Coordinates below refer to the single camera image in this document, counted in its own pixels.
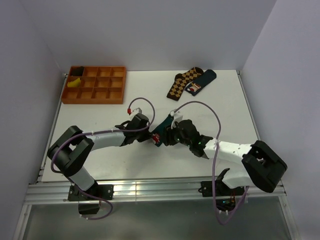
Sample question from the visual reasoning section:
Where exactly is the navy snowman sock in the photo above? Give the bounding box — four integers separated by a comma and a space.
184, 69, 217, 96

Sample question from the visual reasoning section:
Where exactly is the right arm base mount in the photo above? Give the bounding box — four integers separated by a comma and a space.
197, 179, 248, 211

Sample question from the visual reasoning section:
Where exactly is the green reindeer sock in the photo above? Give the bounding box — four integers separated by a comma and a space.
151, 114, 174, 147

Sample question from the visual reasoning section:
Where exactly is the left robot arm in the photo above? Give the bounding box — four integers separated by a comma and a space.
47, 113, 149, 200

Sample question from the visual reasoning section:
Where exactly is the orange compartment tray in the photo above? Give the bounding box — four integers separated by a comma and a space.
61, 65, 127, 105

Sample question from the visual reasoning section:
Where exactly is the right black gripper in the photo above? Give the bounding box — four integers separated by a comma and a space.
159, 119, 192, 147

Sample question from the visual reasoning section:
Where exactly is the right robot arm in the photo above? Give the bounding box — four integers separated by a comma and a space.
163, 119, 288, 195

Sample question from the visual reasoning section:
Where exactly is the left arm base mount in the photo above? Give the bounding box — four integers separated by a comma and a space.
67, 183, 114, 220

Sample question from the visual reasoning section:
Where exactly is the rolled black sock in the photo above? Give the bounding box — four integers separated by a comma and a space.
69, 66, 85, 77

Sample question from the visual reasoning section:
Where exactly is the rolled yellow sock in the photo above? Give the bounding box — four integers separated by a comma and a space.
67, 78, 81, 88

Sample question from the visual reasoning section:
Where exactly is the brown argyle sock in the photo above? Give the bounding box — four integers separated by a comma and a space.
166, 67, 204, 101

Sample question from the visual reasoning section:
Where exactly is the aluminium front rail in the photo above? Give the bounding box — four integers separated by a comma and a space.
23, 174, 287, 206

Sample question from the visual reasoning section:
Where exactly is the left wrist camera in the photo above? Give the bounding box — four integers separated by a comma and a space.
127, 107, 142, 118

